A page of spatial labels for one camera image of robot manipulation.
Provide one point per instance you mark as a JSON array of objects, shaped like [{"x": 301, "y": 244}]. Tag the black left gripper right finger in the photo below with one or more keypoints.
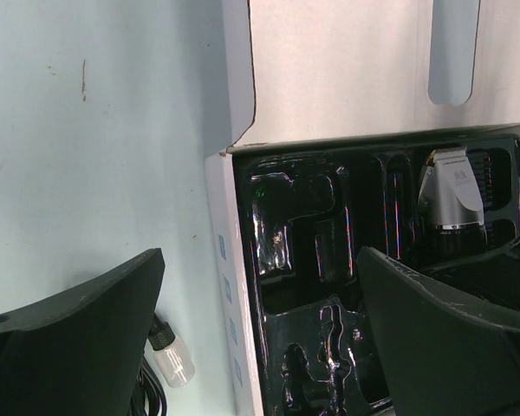
[{"x": 443, "y": 351}]

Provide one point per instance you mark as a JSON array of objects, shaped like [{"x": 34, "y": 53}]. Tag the black comb guard in tray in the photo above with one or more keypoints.
[{"x": 491, "y": 168}]

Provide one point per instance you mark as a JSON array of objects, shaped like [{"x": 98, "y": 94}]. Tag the silver black hair clipper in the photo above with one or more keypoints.
[{"x": 451, "y": 207}]

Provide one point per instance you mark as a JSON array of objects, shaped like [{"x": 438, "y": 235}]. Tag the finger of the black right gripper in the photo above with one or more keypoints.
[{"x": 493, "y": 276}]

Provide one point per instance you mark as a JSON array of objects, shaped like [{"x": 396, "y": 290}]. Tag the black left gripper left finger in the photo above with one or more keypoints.
[{"x": 79, "y": 351}]

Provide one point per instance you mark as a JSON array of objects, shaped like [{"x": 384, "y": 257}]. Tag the black plastic tray insert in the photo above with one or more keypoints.
[{"x": 304, "y": 218}]

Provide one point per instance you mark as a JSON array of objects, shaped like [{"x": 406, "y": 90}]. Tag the white cardboard box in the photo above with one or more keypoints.
[{"x": 304, "y": 74}]

